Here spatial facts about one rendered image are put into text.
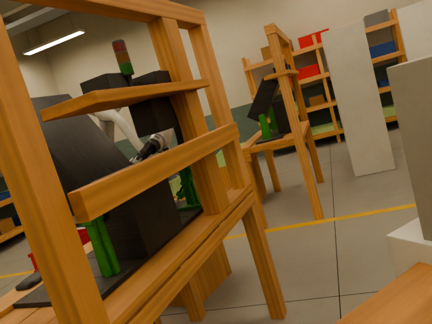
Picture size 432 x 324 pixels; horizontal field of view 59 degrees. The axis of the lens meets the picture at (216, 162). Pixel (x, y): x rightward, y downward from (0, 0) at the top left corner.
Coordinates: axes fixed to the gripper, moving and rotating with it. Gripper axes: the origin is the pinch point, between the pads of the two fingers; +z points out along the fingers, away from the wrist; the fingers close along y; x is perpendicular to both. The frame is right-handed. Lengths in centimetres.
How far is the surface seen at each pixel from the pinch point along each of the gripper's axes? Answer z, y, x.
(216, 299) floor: -44, -118, 78
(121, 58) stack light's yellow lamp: 16, 56, -13
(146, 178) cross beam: 47, 35, 20
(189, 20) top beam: -53, 60, -11
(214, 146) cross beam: -11.6, 22.6, 31.5
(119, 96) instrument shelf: 39, 55, 0
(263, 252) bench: -30, -41, 84
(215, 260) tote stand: -73, -113, 65
